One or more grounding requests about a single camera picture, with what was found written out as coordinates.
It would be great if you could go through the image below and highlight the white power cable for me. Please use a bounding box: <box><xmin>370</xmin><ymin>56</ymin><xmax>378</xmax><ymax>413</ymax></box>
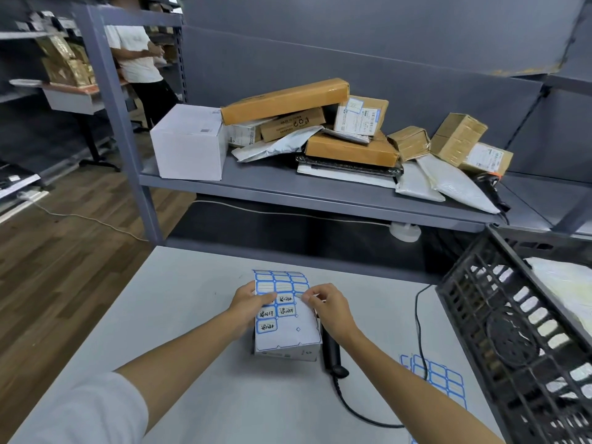
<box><xmin>25</xmin><ymin>194</ymin><xmax>394</xmax><ymax>243</ymax></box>

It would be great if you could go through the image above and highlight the small white printed box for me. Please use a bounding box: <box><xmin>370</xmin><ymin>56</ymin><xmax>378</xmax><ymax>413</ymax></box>
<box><xmin>226</xmin><ymin>117</ymin><xmax>274</xmax><ymax>149</ymax></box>

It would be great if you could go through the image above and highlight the black plastic crate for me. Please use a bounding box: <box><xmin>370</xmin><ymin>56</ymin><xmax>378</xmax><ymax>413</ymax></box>
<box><xmin>435</xmin><ymin>224</ymin><xmax>592</xmax><ymax>444</ymax></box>

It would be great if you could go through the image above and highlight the grey metal shelving unit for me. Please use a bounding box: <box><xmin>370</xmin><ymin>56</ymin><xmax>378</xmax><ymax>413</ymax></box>
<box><xmin>73</xmin><ymin>0</ymin><xmax>592</xmax><ymax>248</ymax></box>

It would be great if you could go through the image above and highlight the person's left forearm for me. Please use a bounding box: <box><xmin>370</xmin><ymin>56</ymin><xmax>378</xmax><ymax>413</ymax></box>
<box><xmin>116</xmin><ymin>309</ymin><xmax>253</xmax><ymax>433</ymax></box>

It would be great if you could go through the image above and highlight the long brown taped box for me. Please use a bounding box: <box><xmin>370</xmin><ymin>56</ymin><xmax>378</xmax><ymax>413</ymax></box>
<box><xmin>220</xmin><ymin>78</ymin><xmax>351</xmax><ymax>126</ymax></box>

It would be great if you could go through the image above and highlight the small printed brown carton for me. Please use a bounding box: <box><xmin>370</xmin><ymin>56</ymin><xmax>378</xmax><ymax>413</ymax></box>
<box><xmin>260</xmin><ymin>107</ymin><xmax>327</xmax><ymax>143</ymax></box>

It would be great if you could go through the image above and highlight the white shirt sleeve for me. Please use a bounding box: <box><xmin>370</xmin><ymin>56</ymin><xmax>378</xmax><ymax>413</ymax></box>
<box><xmin>8</xmin><ymin>371</ymin><xmax>150</xmax><ymax>444</ymax></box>

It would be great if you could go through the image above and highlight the black plastic mailer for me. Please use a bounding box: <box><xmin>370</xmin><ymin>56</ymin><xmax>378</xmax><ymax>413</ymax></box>
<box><xmin>295</xmin><ymin>154</ymin><xmax>404</xmax><ymax>178</ymax></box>

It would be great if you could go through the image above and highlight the black scanner cable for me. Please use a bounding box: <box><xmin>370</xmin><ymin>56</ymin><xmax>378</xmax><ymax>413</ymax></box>
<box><xmin>333</xmin><ymin>284</ymin><xmax>438</xmax><ymax>430</ymax></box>

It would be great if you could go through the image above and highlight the brown box with white label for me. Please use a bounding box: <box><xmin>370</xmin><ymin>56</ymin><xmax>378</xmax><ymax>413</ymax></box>
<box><xmin>332</xmin><ymin>95</ymin><xmax>389</xmax><ymax>137</ymax></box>

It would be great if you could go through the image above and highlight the black barcode scanner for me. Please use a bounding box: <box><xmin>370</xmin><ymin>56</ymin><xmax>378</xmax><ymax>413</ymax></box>
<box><xmin>320</xmin><ymin>324</ymin><xmax>350</xmax><ymax>379</ymax></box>

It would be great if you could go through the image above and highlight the thin grey envelope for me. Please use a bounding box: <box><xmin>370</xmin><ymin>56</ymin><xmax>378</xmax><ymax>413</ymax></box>
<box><xmin>321</xmin><ymin>127</ymin><xmax>373</xmax><ymax>145</ymax></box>

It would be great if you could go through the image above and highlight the flat brown cardboard box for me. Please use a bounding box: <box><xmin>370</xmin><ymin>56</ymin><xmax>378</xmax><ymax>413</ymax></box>
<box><xmin>304</xmin><ymin>130</ymin><xmax>401</xmax><ymax>168</ymax></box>

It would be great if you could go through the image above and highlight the flat white envelope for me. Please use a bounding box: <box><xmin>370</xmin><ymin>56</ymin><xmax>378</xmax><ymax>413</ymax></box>
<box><xmin>296</xmin><ymin>164</ymin><xmax>398</xmax><ymax>189</ymax></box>

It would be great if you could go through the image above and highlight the tall taped brown box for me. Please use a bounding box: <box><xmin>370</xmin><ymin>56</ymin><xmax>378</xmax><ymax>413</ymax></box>
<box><xmin>430</xmin><ymin>113</ymin><xmax>489</xmax><ymax>168</ymax></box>

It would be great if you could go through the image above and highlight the grey desk with stand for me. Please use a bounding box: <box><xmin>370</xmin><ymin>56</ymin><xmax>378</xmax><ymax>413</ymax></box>
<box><xmin>41</xmin><ymin>80</ymin><xmax>138</xmax><ymax>173</ymax></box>

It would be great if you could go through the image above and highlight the small white carton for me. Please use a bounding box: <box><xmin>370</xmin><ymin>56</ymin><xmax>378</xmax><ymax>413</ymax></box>
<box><xmin>253</xmin><ymin>319</ymin><xmax>323</xmax><ymax>362</ymax></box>

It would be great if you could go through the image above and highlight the grey wall shelf rack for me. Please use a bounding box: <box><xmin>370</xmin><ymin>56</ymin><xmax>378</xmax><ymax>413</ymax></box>
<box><xmin>0</xmin><ymin>9</ymin><xmax>84</xmax><ymax>218</ymax></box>

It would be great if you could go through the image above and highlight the white round power adapter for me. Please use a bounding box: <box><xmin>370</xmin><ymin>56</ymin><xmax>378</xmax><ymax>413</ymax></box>
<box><xmin>388</xmin><ymin>222</ymin><xmax>422</xmax><ymax>244</ymax></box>

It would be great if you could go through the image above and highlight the pile of gold packets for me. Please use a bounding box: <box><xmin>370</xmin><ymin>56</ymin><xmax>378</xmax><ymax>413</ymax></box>
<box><xmin>36</xmin><ymin>34</ymin><xmax>96</xmax><ymax>87</ymax></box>

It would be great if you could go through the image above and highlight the grey-white plastic mailer bag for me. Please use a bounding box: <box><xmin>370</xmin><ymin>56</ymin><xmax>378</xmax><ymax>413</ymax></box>
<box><xmin>231</xmin><ymin>125</ymin><xmax>325</xmax><ymax>163</ymax></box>

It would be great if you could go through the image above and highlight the person's right hand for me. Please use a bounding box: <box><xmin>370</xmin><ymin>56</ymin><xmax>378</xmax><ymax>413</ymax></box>
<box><xmin>301</xmin><ymin>283</ymin><xmax>363</xmax><ymax>350</ymax></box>

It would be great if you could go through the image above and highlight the blue-bordered label sticker sheet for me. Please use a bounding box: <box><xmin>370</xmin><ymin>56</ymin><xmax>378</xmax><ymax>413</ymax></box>
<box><xmin>253</xmin><ymin>269</ymin><xmax>323</xmax><ymax>348</ymax></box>
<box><xmin>399</xmin><ymin>353</ymin><xmax>468</xmax><ymax>444</ymax></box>

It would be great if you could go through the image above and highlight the white plastic parcel bag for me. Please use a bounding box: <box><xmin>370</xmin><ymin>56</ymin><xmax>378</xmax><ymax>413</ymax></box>
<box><xmin>524</xmin><ymin>256</ymin><xmax>592</xmax><ymax>339</ymax></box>

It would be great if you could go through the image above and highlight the white bubble mailer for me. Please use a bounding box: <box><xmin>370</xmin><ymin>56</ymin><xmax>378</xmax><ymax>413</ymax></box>
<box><xmin>416</xmin><ymin>153</ymin><xmax>501</xmax><ymax>215</ymax></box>
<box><xmin>395</xmin><ymin>160</ymin><xmax>446</xmax><ymax>203</ymax></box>

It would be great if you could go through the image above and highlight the person's left hand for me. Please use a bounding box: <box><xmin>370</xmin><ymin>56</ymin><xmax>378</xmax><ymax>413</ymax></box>
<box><xmin>229</xmin><ymin>281</ymin><xmax>278</xmax><ymax>338</ymax></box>

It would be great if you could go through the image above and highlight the large white cardboard box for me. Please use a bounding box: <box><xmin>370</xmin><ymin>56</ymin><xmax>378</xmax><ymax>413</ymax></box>
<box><xmin>149</xmin><ymin>104</ymin><xmax>228</xmax><ymax>183</ymax></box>

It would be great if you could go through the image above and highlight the person's right forearm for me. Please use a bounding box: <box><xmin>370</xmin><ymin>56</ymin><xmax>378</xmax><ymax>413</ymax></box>
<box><xmin>341</xmin><ymin>329</ymin><xmax>506</xmax><ymax>444</ymax></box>

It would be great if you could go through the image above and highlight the black plastic bag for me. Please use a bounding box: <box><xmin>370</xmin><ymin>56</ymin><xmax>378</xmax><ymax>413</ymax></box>
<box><xmin>472</xmin><ymin>172</ymin><xmax>512</xmax><ymax>214</ymax></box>

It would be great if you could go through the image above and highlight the small taped brown box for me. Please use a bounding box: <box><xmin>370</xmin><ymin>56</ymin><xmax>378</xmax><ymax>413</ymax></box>
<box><xmin>387</xmin><ymin>125</ymin><xmax>432</xmax><ymax>162</ymax></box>

